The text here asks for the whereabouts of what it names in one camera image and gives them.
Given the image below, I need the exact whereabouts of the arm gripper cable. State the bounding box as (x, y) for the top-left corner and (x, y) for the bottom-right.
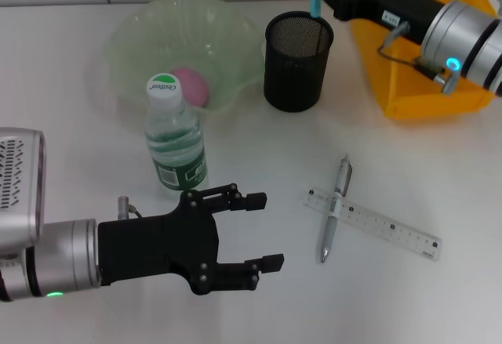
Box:
(117, 195), (145, 220)
(376, 21), (460, 95)

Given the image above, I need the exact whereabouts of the left arm gripper cable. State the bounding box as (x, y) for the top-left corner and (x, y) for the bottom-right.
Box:
(117, 195), (145, 220)

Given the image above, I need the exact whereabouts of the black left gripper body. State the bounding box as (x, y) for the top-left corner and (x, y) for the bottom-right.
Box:
(96, 190), (221, 295)

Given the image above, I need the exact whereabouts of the clear green-label water bottle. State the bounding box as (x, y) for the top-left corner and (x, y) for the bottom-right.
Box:
(144, 71), (209, 192)

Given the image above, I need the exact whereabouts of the black mesh pen holder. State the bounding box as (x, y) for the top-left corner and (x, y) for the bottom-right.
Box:
(263, 10), (335, 114)

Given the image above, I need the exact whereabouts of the grey ballpoint pen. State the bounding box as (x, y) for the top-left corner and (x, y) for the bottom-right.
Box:
(318, 153), (354, 265)

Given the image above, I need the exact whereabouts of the yellow plastic bin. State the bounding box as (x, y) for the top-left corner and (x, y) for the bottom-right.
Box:
(350, 0), (502, 121)

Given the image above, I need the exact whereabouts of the green glass fruit plate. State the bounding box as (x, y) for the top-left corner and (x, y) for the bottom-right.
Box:
(104, 0), (264, 120)

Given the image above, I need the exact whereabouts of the transparent plastic ruler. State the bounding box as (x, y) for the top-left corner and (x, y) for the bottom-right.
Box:
(301, 188), (443, 262)

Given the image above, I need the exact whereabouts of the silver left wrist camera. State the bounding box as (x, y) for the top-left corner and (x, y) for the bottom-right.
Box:
(0, 127), (47, 245)

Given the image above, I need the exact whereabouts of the pink peach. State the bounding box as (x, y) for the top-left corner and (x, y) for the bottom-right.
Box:
(170, 66), (211, 108)

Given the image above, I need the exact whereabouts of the right arm gripper cable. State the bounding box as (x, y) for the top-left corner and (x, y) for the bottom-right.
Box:
(376, 21), (460, 95)

